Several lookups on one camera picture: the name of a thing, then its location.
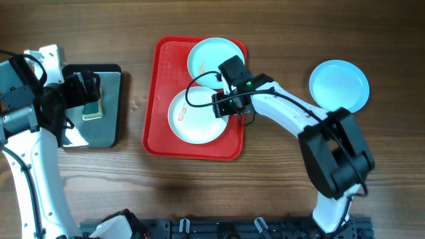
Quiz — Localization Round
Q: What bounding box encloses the black water tray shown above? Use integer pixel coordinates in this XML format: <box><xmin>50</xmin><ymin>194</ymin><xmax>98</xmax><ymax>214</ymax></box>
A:
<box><xmin>59</xmin><ymin>64</ymin><xmax>122</xmax><ymax>148</ymax></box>

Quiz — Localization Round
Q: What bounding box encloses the white stained plate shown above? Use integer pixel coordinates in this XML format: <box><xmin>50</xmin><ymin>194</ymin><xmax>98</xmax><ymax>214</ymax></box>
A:
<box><xmin>167</xmin><ymin>90</ymin><xmax>229</xmax><ymax>144</ymax></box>

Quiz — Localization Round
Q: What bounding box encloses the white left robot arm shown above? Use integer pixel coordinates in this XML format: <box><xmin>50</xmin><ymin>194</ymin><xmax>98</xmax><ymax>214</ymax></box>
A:
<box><xmin>1</xmin><ymin>52</ymin><xmax>123</xmax><ymax>238</ymax></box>

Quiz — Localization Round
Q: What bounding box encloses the light blue stained plate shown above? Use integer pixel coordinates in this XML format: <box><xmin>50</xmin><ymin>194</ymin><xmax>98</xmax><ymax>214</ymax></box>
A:
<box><xmin>187</xmin><ymin>37</ymin><xmax>245</xmax><ymax>78</ymax></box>

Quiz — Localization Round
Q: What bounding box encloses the red plastic tray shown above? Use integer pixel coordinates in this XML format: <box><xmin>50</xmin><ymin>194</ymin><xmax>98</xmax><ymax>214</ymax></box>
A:
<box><xmin>141</xmin><ymin>36</ymin><xmax>244</xmax><ymax>161</ymax></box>

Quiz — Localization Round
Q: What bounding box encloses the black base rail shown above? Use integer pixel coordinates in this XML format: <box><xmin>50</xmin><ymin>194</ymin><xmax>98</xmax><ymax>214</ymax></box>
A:
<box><xmin>78</xmin><ymin>215</ymin><xmax>376</xmax><ymax>239</ymax></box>

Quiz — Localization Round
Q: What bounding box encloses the green and yellow sponge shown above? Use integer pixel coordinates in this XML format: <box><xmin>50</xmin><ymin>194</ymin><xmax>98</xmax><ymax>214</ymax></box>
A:
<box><xmin>82</xmin><ymin>98</ymin><xmax>104</xmax><ymax>121</ymax></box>

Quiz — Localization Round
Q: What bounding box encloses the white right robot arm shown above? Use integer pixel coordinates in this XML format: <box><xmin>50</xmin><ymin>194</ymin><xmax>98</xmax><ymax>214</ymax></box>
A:
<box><xmin>212</xmin><ymin>72</ymin><xmax>375</xmax><ymax>236</ymax></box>

